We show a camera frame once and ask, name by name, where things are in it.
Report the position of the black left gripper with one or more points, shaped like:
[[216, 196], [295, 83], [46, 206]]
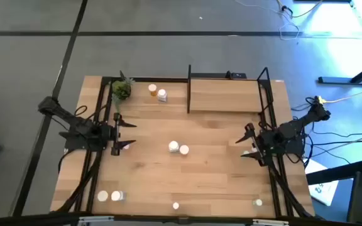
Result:
[[116, 135]]

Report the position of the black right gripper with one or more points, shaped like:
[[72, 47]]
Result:
[[264, 144]]

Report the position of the small green pill bottle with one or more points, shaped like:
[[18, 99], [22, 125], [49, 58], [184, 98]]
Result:
[[258, 202], [245, 152]]

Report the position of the small pink pill bottle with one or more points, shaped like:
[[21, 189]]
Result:
[[126, 147], [254, 149]]

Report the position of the white melatonin bottle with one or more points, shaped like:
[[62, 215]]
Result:
[[162, 94], [173, 146]]

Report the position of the orange pill bottle white cap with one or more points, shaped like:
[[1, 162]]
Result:
[[184, 149], [152, 88]]

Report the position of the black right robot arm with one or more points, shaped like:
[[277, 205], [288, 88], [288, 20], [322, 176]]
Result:
[[294, 125]]

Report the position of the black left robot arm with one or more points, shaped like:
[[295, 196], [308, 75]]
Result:
[[74, 122]]

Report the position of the black box behind shelf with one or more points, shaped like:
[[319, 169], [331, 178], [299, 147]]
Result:
[[237, 75]]

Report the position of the green potted plant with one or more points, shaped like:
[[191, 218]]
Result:
[[121, 89]]

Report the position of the white plastic bottle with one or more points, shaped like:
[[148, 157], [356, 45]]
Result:
[[117, 196]]

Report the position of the large white-capped bottle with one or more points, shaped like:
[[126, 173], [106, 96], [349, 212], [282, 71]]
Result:
[[102, 196]]

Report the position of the white printed paper sheet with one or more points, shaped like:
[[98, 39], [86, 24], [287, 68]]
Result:
[[322, 188]]

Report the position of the pink pill bottle white cap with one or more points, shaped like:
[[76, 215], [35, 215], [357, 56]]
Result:
[[175, 205]]

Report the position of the black floor beam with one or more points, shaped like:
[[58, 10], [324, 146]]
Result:
[[335, 175]]

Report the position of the black desk leg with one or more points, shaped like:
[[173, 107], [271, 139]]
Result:
[[350, 80]]

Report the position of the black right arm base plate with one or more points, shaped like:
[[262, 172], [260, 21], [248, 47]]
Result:
[[295, 149]]

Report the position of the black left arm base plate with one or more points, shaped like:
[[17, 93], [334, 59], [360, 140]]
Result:
[[74, 146]]

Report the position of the wooden shelf with black frame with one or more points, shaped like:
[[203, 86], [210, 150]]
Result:
[[225, 94]]

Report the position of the black table rail frame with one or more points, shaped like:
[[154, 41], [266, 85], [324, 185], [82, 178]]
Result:
[[168, 79]]

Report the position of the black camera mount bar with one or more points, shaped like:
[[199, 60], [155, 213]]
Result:
[[42, 219]]

